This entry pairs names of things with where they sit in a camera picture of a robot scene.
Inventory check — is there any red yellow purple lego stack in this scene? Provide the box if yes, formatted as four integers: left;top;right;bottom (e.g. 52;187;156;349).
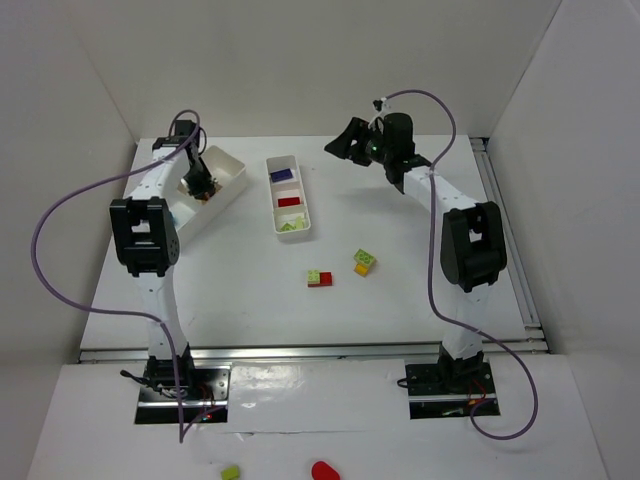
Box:
196;183;220;203

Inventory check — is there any purple lego brick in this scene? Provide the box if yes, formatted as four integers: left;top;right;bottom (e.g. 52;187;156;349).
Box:
270;168;294;183

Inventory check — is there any red lego brick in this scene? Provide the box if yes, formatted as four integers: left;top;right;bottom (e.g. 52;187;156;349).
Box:
277;197;303;208

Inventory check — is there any lime lego brick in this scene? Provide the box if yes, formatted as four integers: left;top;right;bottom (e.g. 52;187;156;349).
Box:
279;216;306;232

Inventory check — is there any lime and red lego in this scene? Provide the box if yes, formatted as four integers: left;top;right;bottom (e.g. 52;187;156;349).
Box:
307;270;333;288

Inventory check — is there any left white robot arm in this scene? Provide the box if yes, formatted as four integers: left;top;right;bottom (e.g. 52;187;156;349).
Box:
109;136;216;393

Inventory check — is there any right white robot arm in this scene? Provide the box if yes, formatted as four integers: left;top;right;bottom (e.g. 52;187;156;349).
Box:
324;113;507;393

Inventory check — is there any left white compartment tray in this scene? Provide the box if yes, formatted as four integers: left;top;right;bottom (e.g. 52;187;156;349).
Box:
168;145;248;247

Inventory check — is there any white compartment tray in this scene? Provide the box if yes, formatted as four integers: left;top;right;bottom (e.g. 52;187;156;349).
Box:
168;145;248;247
266;155;312;243

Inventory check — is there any centre white compartment tray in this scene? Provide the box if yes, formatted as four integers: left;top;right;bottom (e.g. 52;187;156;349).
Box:
266;155;312;243

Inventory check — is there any lime and yellow lego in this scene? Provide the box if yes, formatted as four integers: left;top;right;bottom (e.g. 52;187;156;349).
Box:
353;249;376;277

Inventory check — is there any lime lego foreground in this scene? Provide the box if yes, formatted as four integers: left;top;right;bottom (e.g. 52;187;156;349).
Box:
220;465;240;480

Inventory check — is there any red oval lego foreground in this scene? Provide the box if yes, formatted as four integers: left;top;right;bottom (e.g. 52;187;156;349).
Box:
311;461;341;480

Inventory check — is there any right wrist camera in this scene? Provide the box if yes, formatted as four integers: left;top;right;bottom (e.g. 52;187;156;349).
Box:
369;97;390;128

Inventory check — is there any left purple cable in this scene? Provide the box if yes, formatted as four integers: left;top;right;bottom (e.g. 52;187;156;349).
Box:
30;109;204;444

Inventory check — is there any purple cable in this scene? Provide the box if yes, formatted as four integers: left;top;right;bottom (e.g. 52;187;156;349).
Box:
379;89;539;440
30;109;204;444

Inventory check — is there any front aluminium rail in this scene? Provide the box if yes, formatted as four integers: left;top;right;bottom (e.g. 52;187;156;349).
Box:
78;341;551;364

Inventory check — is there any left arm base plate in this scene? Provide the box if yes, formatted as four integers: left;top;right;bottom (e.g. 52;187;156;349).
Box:
120;358;231;425

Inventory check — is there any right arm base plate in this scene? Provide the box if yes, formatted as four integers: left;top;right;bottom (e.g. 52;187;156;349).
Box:
396;362;500;420

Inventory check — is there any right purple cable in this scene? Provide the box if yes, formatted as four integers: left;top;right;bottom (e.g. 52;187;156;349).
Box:
379;89;539;440

